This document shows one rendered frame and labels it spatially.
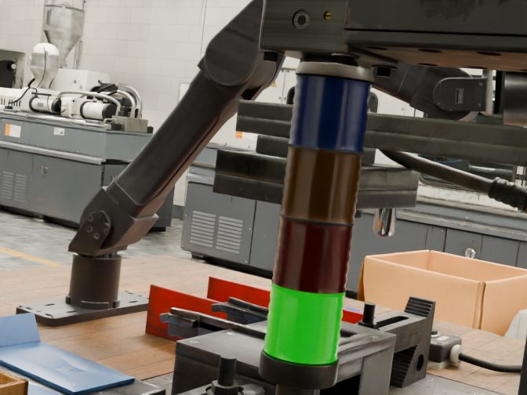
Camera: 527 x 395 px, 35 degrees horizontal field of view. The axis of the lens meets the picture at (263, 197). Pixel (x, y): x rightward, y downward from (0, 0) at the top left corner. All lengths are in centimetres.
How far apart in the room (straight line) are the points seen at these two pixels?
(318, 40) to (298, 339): 32
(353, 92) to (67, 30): 879
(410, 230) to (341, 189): 527
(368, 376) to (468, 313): 223
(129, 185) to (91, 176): 664
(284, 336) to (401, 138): 26
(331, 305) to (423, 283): 263
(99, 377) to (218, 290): 35
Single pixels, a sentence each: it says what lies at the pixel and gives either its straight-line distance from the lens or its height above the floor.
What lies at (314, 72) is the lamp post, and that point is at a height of 119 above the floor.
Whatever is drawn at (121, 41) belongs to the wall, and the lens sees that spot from 1047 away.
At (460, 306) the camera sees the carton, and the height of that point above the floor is 63.
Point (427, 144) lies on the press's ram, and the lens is 62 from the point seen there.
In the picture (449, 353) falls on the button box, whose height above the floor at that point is 92.
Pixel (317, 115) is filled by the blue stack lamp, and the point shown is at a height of 117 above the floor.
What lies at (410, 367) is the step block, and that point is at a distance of 94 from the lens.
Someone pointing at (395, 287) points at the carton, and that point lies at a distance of 309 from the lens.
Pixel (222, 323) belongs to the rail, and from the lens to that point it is 74.
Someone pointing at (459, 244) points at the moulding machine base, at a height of 56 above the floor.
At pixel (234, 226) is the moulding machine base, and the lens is 651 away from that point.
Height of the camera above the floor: 116
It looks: 5 degrees down
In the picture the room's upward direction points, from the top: 7 degrees clockwise
